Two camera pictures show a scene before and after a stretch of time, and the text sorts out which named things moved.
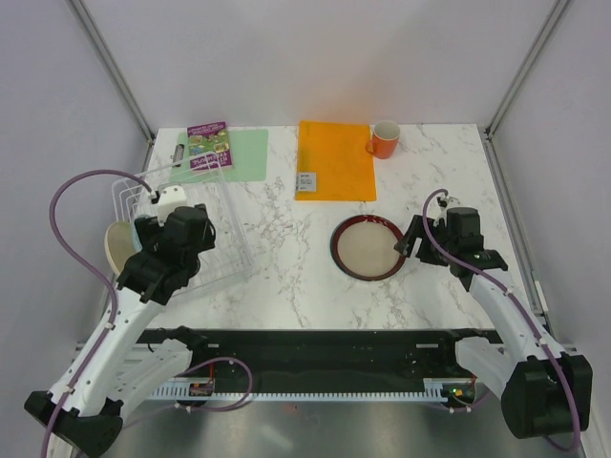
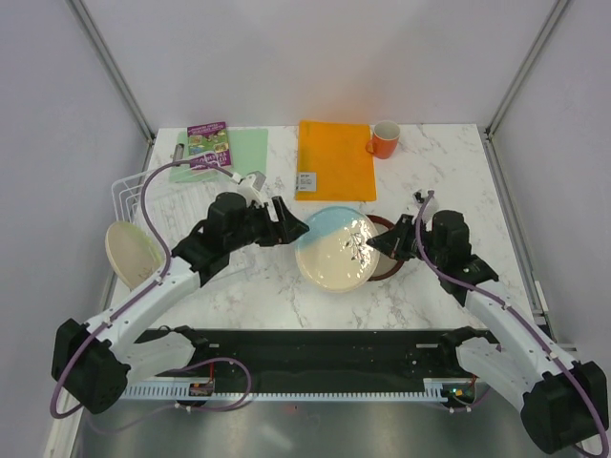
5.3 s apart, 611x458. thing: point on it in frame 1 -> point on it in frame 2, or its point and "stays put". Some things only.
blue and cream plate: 136,241 -> 332,253
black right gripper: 406,244 -> 391,241
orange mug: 385,139 stays put
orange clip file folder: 333,163 stays put
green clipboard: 249,153 stays put
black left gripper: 149,230 -> 286,230
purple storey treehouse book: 208,146 stays put
